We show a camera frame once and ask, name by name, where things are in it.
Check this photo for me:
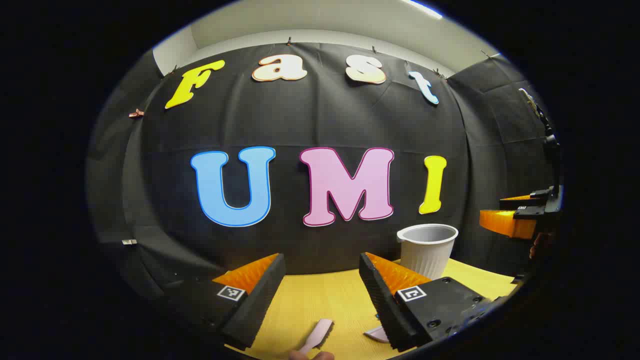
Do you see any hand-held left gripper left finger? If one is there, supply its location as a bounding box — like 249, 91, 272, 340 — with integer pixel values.
167, 253, 287, 351

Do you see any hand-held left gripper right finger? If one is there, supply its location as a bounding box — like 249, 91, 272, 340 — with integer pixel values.
358, 252, 506, 353

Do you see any pink dustpan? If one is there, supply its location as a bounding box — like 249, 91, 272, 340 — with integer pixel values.
363, 325, 391, 344

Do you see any white ribbed garbage bin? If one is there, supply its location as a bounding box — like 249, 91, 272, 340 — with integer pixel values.
397, 223, 459, 281

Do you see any yellow wooden desktop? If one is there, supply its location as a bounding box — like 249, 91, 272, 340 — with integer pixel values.
225, 257, 521, 360

